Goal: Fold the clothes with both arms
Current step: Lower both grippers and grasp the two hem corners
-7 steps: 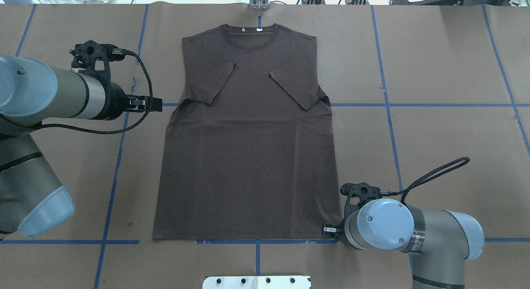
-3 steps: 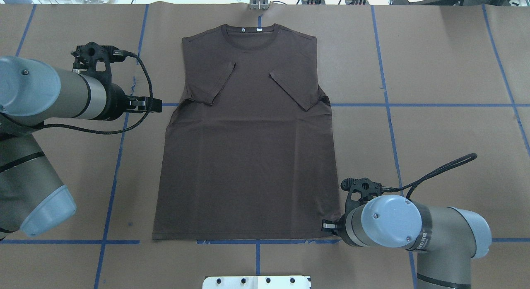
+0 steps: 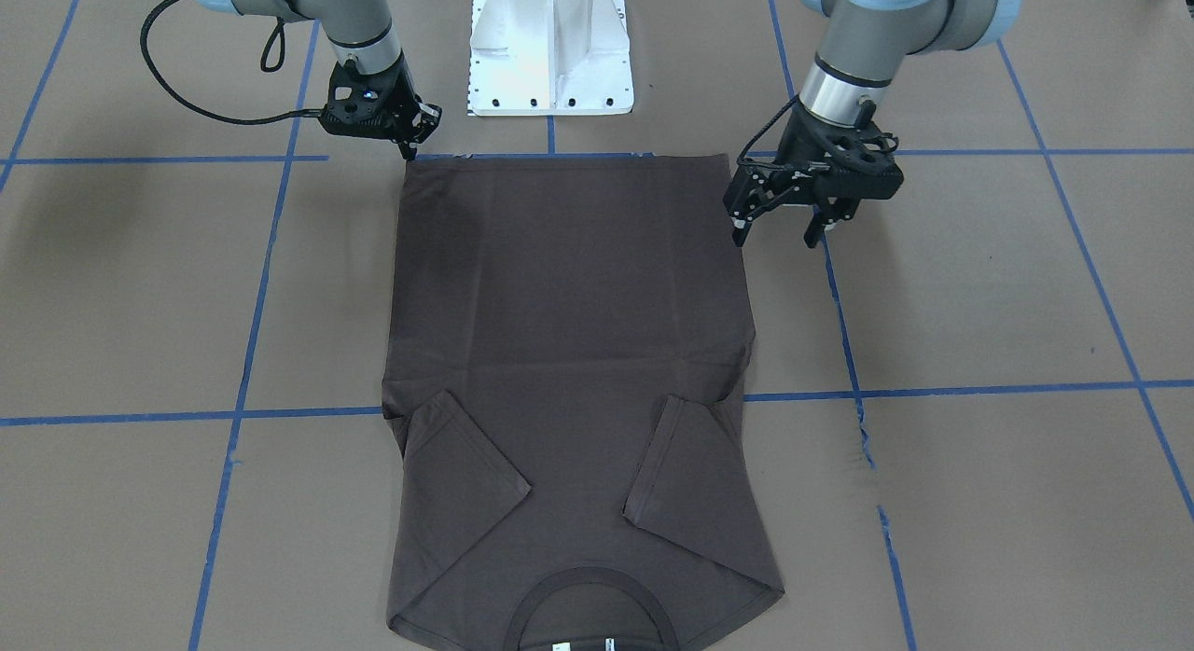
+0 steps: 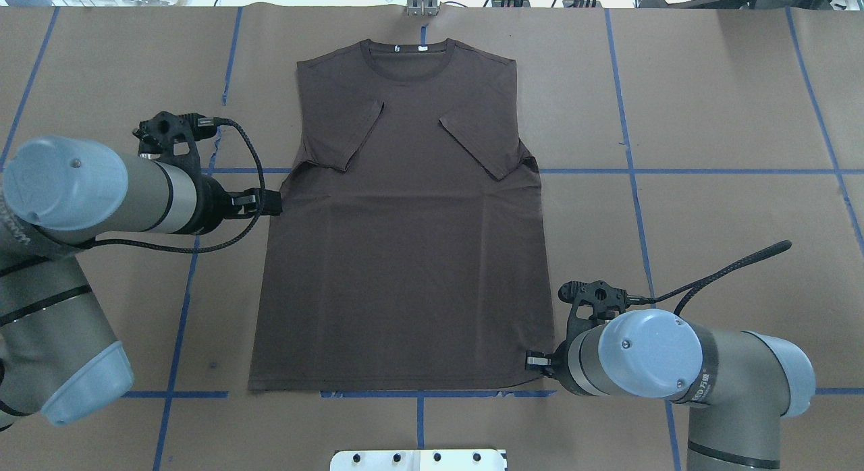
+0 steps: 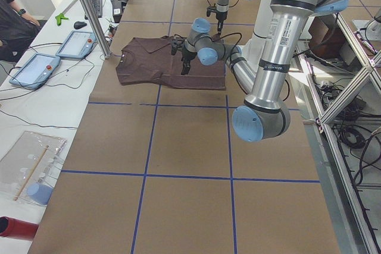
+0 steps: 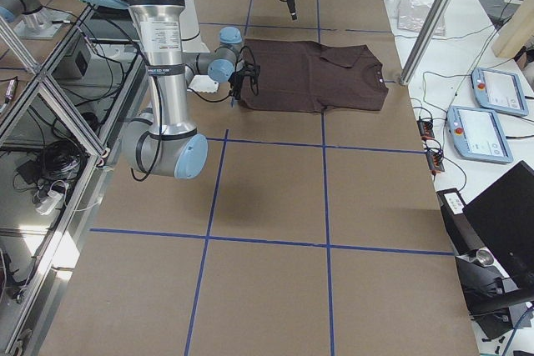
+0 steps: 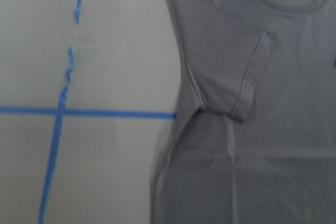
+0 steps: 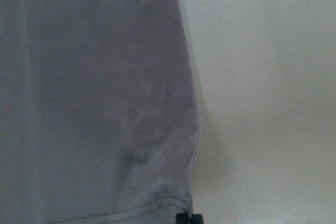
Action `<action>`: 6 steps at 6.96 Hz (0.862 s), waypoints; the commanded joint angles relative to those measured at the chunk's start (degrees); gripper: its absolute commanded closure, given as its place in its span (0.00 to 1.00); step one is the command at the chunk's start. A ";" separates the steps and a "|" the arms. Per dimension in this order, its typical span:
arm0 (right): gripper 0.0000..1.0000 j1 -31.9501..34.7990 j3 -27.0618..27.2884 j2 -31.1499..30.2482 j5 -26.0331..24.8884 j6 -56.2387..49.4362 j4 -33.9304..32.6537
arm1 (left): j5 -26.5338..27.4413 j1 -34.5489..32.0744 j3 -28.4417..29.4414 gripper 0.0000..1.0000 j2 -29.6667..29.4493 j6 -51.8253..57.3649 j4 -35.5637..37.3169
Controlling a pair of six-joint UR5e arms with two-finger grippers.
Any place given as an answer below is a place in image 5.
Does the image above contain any black computer mouse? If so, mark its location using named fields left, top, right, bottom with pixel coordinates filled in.
left=73, top=21, right=87, bottom=30

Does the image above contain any wooden stick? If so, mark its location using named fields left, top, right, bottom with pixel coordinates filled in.
left=13, top=145, right=49, bottom=201

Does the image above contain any clear plastic bag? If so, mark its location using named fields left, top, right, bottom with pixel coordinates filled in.
left=1, top=131, right=67, bottom=206

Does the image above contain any seated person in black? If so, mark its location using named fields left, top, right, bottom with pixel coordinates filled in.
left=1, top=0, right=41, bottom=62

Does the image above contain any dark brown t-shirt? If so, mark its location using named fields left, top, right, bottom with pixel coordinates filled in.
left=115, top=36, right=226, bottom=90

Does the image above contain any black keyboard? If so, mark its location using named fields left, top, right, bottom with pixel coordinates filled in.
left=90, top=0, right=103, bottom=18

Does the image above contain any green plastic tool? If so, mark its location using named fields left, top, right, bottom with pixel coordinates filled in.
left=55, top=13, right=68, bottom=26

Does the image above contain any aluminium frame post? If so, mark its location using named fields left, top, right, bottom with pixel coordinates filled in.
left=79, top=0, right=111, bottom=59

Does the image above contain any blue teach pendant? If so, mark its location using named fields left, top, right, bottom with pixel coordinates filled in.
left=56, top=30, right=96, bottom=59
left=9, top=53, right=61, bottom=90

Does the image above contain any floor cable bundle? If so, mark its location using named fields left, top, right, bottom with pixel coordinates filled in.
left=309, top=78, right=381, bottom=237

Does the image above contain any red cylinder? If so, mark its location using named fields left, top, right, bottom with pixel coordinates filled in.
left=1, top=217, right=39, bottom=241

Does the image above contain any near blue teach pendant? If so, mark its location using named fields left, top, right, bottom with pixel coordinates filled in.
left=9, top=53, right=61, bottom=90

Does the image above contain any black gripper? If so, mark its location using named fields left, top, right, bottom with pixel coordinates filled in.
left=216, top=11, right=227, bottom=35
left=171, top=39, right=197, bottom=76

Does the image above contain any far blue teach pendant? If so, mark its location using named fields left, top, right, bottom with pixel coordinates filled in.
left=56, top=30, right=96, bottom=59

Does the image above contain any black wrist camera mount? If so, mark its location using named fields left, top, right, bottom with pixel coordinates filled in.
left=206, top=4, right=217, bottom=17

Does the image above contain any left black cable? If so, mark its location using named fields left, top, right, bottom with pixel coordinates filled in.
left=171, top=32, right=291, bottom=102

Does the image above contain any blue plastic cap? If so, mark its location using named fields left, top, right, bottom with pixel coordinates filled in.
left=27, top=183, right=53, bottom=205

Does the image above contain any aluminium frame rail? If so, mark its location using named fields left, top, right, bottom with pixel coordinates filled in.
left=307, top=14, right=380, bottom=253

